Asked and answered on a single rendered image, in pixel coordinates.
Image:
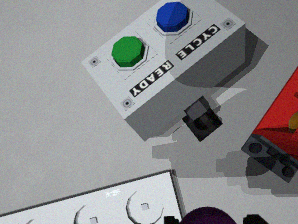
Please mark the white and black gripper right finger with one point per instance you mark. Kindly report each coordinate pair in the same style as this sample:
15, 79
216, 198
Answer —
254, 219

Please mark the light grey tray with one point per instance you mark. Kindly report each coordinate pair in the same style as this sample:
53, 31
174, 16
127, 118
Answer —
143, 200

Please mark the grey two-button control box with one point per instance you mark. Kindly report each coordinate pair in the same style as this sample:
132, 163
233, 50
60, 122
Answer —
166, 60

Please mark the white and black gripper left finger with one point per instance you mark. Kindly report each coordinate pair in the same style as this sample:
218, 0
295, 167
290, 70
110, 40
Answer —
171, 220

